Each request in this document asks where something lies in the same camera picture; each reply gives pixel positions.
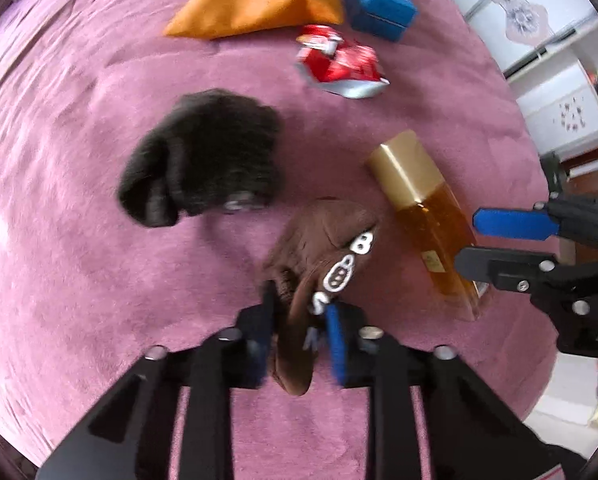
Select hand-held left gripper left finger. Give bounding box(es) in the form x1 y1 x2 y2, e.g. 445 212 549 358
35 280 280 480

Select amber bottle with gold cap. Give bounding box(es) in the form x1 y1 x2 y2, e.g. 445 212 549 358
364 129 490 322

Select brown sock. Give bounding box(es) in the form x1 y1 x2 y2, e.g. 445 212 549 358
263 197 382 397

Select red snack wrapper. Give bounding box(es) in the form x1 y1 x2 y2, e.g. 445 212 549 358
294 24 391 100

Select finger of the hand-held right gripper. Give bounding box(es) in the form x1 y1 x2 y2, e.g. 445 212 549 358
454 246 598 303
472 195 598 256

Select white sliding wardrobe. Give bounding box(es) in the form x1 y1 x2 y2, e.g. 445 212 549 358
429 0 598 76

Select blue cardboard box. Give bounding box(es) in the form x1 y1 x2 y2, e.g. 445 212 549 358
329 0 419 42

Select dark grey sock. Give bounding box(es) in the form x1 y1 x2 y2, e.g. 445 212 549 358
116 88 286 229

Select white shelf cabinet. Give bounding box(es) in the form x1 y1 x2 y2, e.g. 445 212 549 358
509 57 598 161

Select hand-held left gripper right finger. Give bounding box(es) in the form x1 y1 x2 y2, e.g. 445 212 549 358
324 302 587 480

